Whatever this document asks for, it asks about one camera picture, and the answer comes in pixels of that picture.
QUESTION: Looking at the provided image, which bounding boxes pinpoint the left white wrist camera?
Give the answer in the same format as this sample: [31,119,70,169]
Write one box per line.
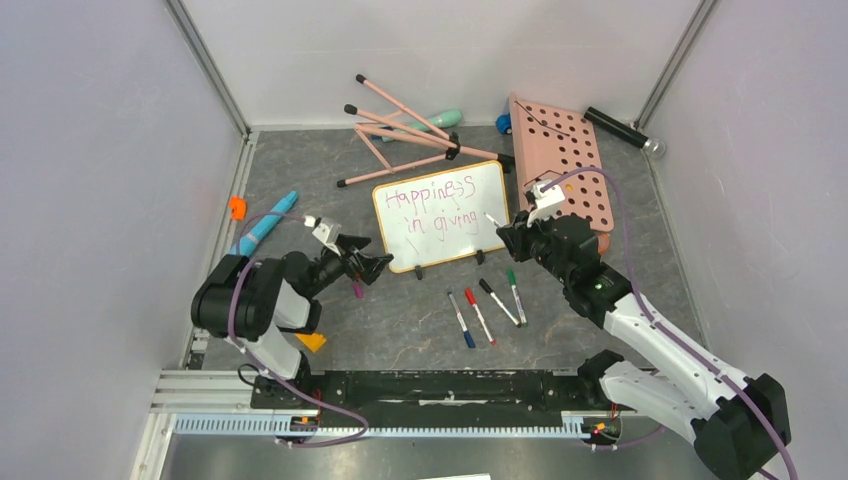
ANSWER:
[303,215,341,256]

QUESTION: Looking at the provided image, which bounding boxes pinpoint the blue toy car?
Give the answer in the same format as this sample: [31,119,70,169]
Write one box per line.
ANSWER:
[495,114,512,135]

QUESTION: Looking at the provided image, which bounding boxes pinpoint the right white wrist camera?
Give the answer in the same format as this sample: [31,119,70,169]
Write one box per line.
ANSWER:
[526,180,565,226]

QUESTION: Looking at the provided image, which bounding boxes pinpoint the black whiteboard marker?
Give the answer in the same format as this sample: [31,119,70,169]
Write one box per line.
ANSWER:
[478,278,522,328]

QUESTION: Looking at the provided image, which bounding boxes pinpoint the yellow wedge block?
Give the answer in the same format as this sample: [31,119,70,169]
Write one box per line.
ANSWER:
[295,333,327,353]

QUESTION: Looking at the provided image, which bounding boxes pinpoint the pink folding easel stand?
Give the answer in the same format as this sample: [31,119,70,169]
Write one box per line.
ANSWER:
[336,73,516,189]

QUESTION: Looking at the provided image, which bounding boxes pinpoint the blue whiteboard marker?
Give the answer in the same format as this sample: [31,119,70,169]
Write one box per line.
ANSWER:
[447,291,476,349]

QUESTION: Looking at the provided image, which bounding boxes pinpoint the small orange clip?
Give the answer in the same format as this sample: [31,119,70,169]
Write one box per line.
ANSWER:
[228,196,248,222]

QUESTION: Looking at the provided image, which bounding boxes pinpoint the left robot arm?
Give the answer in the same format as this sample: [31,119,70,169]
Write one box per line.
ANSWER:
[190,234,394,408]

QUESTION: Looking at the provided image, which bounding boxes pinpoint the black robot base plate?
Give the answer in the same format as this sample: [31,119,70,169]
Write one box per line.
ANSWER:
[250,370,615,430]

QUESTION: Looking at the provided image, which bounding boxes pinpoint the black flashlight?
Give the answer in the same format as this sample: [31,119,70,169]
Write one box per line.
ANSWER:
[584,107,666,158]

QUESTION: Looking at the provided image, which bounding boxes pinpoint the yellow-framed whiteboard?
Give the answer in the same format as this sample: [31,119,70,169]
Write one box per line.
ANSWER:
[372,161,508,274]

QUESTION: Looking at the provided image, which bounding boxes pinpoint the white slotted cable duct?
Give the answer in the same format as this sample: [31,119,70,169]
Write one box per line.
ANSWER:
[170,413,624,440]

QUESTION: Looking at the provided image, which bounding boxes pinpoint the large blue toy marker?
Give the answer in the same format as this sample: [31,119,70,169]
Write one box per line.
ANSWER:
[228,191,299,256]

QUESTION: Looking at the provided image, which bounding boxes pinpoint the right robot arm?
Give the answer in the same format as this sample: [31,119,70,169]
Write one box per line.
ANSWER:
[496,212,799,479]

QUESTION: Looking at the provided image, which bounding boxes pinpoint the pink perforated board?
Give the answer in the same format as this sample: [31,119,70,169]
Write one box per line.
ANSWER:
[508,93,615,233]

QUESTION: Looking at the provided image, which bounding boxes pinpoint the mint green toy marker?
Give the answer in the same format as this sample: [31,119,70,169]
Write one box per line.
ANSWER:
[370,109,464,143]

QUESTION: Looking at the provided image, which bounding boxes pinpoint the orange semicircle block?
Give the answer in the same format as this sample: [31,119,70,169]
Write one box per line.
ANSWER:
[596,233,611,255]

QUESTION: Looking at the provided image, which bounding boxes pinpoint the red whiteboard marker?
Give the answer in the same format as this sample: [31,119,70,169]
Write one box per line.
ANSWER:
[464,287,497,345]

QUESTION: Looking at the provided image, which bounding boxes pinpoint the purple whiteboard marker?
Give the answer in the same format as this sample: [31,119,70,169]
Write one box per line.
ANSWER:
[484,213,504,229]

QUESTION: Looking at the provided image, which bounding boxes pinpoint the green whiteboard marker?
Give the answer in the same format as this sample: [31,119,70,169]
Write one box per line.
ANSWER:
[506,269,528,326]

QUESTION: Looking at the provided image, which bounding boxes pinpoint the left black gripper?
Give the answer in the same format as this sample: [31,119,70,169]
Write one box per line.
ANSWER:
[305,233,392,297]

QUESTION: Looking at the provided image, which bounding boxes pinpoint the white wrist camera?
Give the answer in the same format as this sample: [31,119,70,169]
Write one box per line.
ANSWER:
[526,180,565,226]
[303,215,341,256]

